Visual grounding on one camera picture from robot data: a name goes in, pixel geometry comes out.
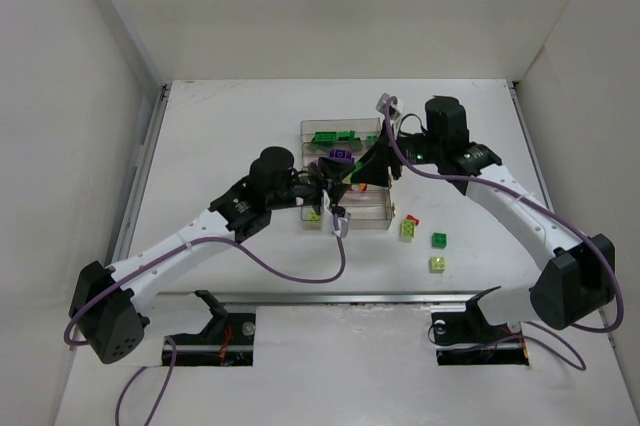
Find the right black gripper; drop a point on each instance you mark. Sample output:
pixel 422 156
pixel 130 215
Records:
pixel 393 158

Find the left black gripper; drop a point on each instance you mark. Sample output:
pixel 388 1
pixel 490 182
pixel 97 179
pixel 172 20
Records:
pixel 316 185

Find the purple lotus lego brick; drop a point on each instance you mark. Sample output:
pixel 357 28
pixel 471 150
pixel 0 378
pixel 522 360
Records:
pixel 341 154

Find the dark green angled brick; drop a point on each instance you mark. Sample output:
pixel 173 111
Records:
pixel 324 137

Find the green stepped lego brick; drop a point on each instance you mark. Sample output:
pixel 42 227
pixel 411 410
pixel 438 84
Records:
pixel 346 136

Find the lime brick with red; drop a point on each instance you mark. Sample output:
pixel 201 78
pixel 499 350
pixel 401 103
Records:
pixel 407 229

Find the green square brick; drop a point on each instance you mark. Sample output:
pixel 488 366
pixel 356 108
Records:
pixel 439 240

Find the lime square brick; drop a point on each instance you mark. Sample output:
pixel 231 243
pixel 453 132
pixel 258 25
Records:
pixel 437 265

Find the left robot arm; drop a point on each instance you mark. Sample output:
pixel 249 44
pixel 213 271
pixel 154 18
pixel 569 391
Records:
pixel 109 303

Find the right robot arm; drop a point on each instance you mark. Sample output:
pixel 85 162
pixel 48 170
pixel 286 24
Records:
pixel 576 272

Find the clear bin first row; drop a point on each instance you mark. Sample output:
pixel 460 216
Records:
pixel 362 127

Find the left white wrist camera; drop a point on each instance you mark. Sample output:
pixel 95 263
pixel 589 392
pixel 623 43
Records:
pixel 335 220

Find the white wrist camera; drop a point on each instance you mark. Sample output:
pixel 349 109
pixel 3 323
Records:
pixel 335 220
pixel 390 105

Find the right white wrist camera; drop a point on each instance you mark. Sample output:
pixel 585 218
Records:
pixel 390 105

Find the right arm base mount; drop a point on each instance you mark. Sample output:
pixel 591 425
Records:
pixel 464 338

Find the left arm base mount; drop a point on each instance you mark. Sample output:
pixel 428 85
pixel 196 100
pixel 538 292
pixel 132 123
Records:
pixel 223 338

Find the aluminium rail front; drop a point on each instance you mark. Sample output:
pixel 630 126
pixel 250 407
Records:
pixel 348 298

